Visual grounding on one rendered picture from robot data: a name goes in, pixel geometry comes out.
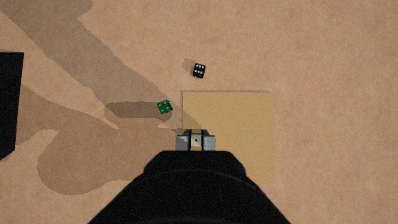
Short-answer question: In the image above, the tan square mat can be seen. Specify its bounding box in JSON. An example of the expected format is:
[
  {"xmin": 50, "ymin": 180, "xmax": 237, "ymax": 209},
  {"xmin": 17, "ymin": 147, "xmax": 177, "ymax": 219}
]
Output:
[{"xmin": 182, "ymin": 92, "xmax": 274, "ymax": 184}]

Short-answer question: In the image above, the green die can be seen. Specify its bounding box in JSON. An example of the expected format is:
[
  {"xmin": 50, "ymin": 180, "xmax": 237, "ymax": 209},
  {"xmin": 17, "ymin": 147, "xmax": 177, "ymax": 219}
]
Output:
[{"xmin": 157, "ymin": 100, "xmax": 173, "ymax": 114}]

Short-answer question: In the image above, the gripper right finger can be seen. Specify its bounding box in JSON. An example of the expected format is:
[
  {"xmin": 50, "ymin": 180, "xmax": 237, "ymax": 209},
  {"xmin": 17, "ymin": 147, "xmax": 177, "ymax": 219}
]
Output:
[{"xmin": 201, "ymin": 129, "xmax": 216, "ymax": 151}]

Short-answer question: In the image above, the white die with black pips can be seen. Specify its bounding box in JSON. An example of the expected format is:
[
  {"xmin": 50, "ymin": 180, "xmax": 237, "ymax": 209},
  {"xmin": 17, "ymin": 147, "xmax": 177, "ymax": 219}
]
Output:
[{"xmin": 191, "ymin": 133, "xmax": 201, "ymax": 146}]

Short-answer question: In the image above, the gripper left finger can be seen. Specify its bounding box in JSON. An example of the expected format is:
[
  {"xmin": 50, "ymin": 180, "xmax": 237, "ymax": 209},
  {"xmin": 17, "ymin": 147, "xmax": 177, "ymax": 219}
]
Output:
[{"xmin": 176, "ymin": 129, "xmax": 192, "ymax": 150}]

